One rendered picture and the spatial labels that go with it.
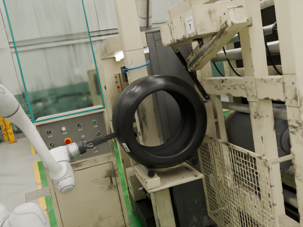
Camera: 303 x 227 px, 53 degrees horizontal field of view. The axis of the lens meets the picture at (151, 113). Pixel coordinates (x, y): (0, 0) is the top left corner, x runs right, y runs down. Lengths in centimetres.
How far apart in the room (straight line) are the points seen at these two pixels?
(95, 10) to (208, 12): 987
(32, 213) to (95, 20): 1017
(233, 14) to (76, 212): 185
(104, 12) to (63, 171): 1002
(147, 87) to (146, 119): 45
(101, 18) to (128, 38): 927
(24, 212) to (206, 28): 122
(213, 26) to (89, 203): 166
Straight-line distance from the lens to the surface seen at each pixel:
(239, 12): 164
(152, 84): 177
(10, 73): 1075
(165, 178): 203
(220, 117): 231
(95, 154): 251
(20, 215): 149
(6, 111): 151
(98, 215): 263
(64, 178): 172
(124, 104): 177
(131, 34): 216
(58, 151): 184
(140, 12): 272
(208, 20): 166
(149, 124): 218
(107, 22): 1144
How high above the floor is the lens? 153
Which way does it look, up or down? 9 degrees down
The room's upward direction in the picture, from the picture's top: 10 degrees counter-clockwise
